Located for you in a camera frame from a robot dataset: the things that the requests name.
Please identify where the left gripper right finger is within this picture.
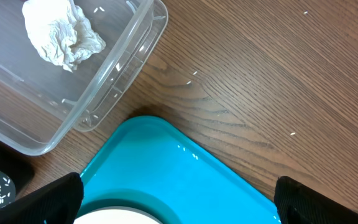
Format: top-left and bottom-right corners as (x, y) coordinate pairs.
(273, 176), (358, 224)

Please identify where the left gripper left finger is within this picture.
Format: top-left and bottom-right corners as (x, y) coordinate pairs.
(0, 172), (84, 224)

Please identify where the large pink plate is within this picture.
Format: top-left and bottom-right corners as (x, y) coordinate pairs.
(73, 207), (161, 224)

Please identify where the white tissue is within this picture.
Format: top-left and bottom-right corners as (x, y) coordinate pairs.
(22, 0), (106, 72)

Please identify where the black plastic tray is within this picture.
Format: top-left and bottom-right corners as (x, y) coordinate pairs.
(0, 141), (35, 208)

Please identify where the teal plastic serving tray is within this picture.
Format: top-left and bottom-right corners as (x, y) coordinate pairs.
(78, 116), (281, 223)

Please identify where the clear plastic bin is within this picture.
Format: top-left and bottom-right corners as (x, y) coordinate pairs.
(0, 0), (168, 156)

